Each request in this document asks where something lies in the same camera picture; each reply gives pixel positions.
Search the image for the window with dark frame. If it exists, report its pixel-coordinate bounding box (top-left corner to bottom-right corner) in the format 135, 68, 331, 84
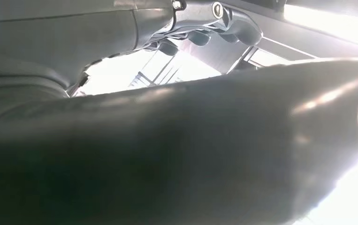
71, 37, 322, 98

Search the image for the bright ceiling light strip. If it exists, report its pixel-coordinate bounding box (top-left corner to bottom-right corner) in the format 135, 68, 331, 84
282, 3, 358, 50

